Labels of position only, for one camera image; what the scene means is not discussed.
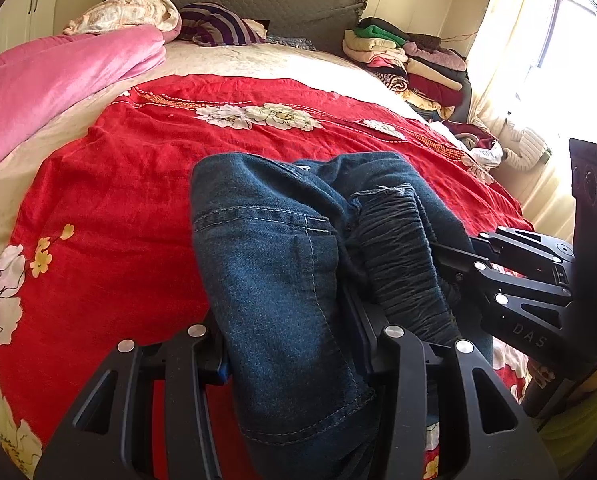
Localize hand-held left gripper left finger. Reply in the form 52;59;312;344
33;322;232;480

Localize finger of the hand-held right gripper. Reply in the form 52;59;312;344
431;242;574;361
473;226;576;286

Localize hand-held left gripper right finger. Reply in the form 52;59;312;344
345;287;559;480

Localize blue denim pants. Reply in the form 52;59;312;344
189;151;494;480

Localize person's right forearm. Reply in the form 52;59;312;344
535;360;597;466

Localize dark red and white garment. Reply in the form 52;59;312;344
443;120;504;168

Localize stack of folded clothes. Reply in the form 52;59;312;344
342;16;474;121

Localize cream curtain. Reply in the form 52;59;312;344
465;0;597;241

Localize red floral blanket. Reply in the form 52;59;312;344
0;75;559;480

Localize window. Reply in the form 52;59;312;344
528;0;597;126

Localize blue patterned cloth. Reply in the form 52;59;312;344
263;35;316;52

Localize grey quilted headboard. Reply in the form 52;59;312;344
101;0;368;53

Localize pink blanket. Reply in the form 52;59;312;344
0;25;166;183

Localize purple striped pillow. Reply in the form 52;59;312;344
178;2;266;48

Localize cream floral quilt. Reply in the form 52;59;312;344
63;0;182;43

